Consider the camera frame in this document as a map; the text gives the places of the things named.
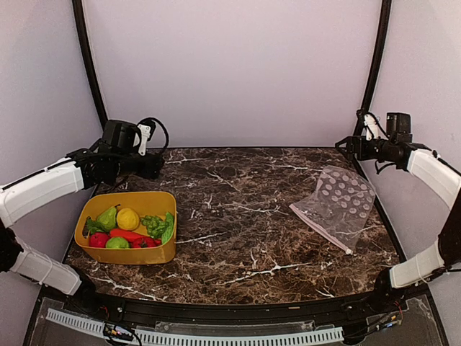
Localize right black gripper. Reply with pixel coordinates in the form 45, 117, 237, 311
336, 135, 395, 161

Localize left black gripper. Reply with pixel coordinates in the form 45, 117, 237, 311
113, 150, 165, 179

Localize clear dotted zip bag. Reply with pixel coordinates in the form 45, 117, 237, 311
290, 166, 375, 255

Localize yellow toy lemon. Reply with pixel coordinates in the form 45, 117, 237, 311
116, 208, 140, 231

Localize yellow plastic basket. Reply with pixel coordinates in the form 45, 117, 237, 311
74, 191, 177, 265

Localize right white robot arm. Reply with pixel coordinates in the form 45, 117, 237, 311
335, 134, 460, 313

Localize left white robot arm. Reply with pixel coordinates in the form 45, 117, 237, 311
1, 149, 164, 314

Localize green toy grapes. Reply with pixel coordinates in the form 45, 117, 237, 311
140, 216, 168, 239

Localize green toy pear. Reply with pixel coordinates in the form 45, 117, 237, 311
96, 205, 118, 232

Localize orange toy carrot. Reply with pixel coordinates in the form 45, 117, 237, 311
109, 229, 145, 243

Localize red toy tomato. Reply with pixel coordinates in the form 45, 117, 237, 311
131, 236, 158, 249

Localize green toy apple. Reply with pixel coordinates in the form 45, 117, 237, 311
105, 236, 130, 249

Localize red toy apple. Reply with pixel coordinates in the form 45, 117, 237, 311
89, 232, 110, 248

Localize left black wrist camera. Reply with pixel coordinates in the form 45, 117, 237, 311
99, 120, 156, 156

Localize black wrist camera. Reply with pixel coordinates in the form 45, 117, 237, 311
99, 120, 156, 156
364, 112, 413, 143

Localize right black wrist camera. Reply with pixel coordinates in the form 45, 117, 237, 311
364, 112, 413, 143

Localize black front rail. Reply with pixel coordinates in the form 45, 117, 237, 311
66, 290, 377, 326

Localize white slotted cable duct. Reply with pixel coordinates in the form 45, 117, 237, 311
45, 308, 344, 345

